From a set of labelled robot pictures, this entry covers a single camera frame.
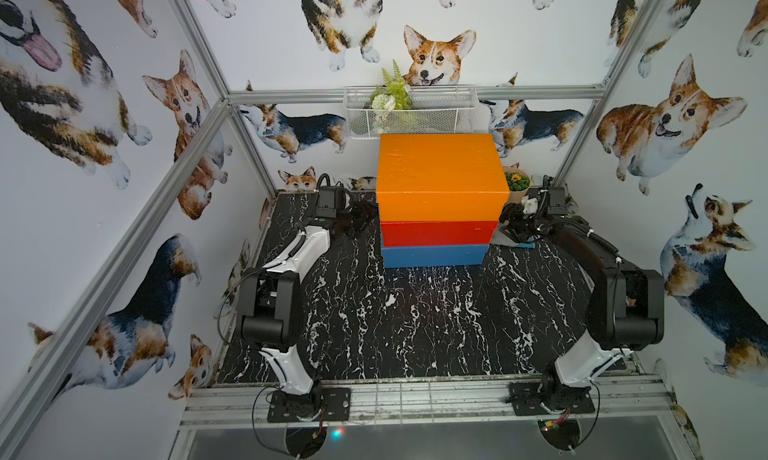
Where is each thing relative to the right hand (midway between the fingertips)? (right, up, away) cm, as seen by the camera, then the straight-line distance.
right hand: (492, 215), depth 90 cm
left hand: (-33, +2, 0) cm, 33 cm away
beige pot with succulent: (+14, +12, +17) cm, 25 cm away
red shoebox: (-17, -5, -4) cm, 18 cm away
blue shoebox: (-17, -13, +3) cm, 22 cm away
